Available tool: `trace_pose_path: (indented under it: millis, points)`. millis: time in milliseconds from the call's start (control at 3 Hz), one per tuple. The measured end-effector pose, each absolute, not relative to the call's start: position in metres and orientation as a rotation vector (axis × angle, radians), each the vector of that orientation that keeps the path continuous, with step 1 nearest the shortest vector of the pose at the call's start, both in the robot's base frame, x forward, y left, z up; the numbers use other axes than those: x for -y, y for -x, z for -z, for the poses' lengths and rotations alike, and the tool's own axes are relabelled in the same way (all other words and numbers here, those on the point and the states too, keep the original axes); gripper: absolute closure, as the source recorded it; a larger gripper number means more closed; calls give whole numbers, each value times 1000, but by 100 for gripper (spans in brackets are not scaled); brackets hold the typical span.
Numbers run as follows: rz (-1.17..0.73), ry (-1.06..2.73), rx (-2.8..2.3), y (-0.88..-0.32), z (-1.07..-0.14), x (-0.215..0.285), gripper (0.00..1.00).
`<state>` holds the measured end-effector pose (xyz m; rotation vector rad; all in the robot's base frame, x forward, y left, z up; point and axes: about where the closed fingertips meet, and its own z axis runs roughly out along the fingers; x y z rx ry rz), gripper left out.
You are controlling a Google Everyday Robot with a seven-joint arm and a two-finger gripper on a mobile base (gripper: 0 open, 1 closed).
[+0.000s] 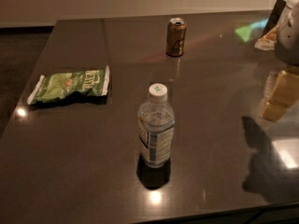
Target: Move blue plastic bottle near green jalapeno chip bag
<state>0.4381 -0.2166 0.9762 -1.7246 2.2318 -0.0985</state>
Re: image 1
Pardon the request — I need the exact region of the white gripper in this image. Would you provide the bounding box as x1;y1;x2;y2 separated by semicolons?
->
255;0;299;122

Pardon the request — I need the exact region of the clear plastic water bottle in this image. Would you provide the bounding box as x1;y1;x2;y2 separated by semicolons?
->
137;83;175;168

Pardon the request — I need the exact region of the green jalapeno chip bag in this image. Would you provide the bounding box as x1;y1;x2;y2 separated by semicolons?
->
27;66;110;105

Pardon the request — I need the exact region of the brown soda can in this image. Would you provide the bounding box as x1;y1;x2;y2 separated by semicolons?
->
166;17;187;57

